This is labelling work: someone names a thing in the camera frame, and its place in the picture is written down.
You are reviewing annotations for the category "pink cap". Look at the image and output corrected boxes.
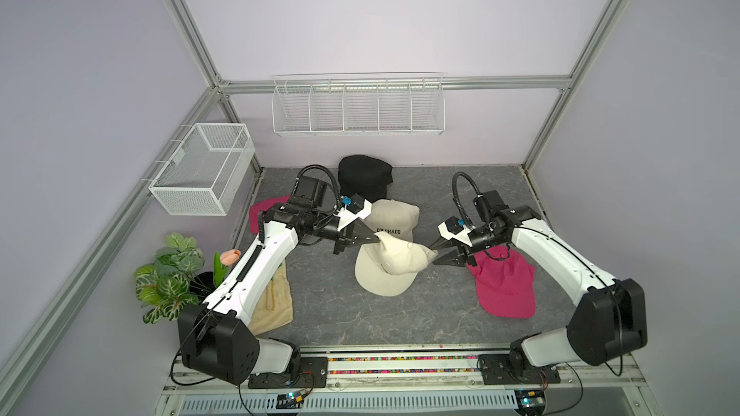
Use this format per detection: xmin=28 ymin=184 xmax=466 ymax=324
xmin=248 ymin=196 xmax=289 ymax=234
xmin=468 ymin=247 xmax=536 ymax=319

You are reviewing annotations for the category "beige cap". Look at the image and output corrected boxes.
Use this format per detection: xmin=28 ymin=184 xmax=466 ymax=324
xmin=249 ymin=262 xmax=294 ymax=336

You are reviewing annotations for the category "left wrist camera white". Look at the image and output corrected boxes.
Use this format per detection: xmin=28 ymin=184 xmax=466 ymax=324
xmin=335 ymin=195 xmax=372 ymax=231

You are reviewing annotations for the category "green potted plant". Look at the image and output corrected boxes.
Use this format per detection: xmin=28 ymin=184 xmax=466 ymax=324
xmin=133 ymin=232 xmax=215 ymax=325

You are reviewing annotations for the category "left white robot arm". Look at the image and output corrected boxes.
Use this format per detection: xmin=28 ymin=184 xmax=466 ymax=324
xmin=177 ymin=201 xmax=378 ymax=385

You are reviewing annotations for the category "white wire side basket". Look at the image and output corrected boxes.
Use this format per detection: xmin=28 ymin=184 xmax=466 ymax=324
xmin=148 ymin=122 xmax=256 ymax=217

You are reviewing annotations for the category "black corrugated cable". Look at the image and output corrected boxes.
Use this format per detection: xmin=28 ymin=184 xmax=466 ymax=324
xmin=451 ymin=171 xmax=484 ymax=229
xmin=294 ymin=164 xmax=343 ymax=203

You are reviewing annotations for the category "cream Colorado cap back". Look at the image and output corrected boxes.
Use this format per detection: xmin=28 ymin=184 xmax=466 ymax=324
xmin=363 ymin=200 xmax=420 ymax=242

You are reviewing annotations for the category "pink cap right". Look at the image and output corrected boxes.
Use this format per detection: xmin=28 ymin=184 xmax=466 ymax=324
xmin=468 ymin=247 xmax=536 ymax=319

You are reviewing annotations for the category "pink cap left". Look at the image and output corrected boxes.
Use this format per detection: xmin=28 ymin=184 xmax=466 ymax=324
xmin=248 ymin=196 xmax=289 ymax=234

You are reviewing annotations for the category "black cap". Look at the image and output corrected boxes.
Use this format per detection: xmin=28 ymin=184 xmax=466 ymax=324
xmin=338 ymin=155 xmax=393 ymax=202

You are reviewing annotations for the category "left black corrugated cable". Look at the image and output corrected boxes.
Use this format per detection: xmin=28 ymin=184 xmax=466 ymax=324
xmin=294 ymin=164 xmax=343 ymax=203

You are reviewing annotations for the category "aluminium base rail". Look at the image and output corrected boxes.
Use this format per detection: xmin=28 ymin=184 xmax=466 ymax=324
xmin=154 ymin=344 xmax=662 ymax=415

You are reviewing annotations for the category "pink artificial tulip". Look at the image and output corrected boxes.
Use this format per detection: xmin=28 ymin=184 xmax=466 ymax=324
xmin=213 ymin=250 xmax=241 ymax=287

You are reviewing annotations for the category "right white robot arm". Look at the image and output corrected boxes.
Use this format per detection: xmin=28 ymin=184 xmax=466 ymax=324
xmin=432 ymin=206 xmax=648 ymax=374

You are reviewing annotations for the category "right black corrugated cable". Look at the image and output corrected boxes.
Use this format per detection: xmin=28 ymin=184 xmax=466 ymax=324
xmin=451 ymin=171 xmax=484 ymax=229

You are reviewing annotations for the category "white wire shelf basket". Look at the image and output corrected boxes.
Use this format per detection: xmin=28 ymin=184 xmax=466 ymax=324
xmin=271 ymin=73 xmax=446 ymax=136

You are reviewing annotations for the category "aluminium frame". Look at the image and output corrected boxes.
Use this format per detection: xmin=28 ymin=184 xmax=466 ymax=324
xmin=1 ymin=0 xmax=629 ymax=415

